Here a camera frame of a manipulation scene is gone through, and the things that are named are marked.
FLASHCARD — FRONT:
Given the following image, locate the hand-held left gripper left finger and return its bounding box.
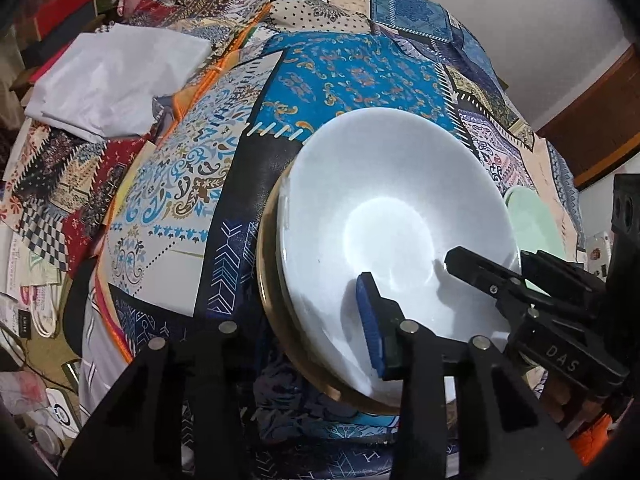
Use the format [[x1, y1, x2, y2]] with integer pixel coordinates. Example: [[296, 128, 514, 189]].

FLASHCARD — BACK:
[[60, 321, 261, 480]]

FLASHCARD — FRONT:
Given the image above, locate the white folded cloth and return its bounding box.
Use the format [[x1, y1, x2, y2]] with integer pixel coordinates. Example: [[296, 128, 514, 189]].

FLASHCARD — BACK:
[[24, 22, 213, 143]]

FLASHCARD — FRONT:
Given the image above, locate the wooden wardrobe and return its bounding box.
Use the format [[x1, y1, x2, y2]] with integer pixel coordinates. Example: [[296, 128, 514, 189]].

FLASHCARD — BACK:
[[537, 45, 640, 191]]

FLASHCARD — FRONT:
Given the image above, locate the brown plate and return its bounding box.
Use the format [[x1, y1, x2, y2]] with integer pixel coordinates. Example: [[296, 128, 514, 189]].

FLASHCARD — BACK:
[[256, 165, 401, 416]]

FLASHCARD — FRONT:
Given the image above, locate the person's right hand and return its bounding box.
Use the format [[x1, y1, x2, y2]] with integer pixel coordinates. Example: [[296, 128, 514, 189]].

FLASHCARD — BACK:
[[542, 365, 608, 433]]

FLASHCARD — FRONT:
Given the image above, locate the red box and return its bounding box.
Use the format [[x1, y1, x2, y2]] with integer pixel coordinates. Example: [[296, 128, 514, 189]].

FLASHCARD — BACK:
[[32, 0, 98, 41]]

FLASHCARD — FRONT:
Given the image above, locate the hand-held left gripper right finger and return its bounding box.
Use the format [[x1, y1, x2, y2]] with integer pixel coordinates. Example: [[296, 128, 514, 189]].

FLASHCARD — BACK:
[[356, 272, 583, 480]]

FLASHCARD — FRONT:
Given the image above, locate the person's right forearm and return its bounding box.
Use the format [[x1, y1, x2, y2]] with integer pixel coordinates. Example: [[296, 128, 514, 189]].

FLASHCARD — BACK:
[[570, 412, 618, 466]]

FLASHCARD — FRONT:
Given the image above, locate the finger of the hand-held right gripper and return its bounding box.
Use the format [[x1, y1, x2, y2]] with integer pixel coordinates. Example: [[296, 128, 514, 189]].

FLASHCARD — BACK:
[[444, 246, 538, 321], [520, 249, 608, 311]]

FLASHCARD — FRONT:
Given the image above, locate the white round device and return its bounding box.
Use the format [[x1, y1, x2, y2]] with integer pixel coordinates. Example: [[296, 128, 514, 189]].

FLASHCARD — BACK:
[[47, 389, 82, 433]]

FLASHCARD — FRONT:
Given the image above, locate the white plate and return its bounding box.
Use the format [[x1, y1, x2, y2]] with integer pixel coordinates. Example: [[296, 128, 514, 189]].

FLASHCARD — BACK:
[[275, 108, 522, 403]]

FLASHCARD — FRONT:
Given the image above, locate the white printed shopping bag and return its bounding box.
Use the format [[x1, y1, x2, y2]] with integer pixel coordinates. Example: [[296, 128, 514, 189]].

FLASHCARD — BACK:
[[20, 280, 66, 338]]

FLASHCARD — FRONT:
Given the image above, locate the green plate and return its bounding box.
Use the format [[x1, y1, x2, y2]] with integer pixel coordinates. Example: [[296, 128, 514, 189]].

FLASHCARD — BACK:
[[502, 186, 568, 296]]

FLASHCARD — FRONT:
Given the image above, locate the dark grey box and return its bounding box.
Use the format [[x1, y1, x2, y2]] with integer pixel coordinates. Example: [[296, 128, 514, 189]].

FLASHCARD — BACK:
[[22, 2, 98, 68]]

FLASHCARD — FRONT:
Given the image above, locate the patchwork blanket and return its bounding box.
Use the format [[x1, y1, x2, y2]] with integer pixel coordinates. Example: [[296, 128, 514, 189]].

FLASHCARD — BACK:
[[0, 0, 586, 480]]

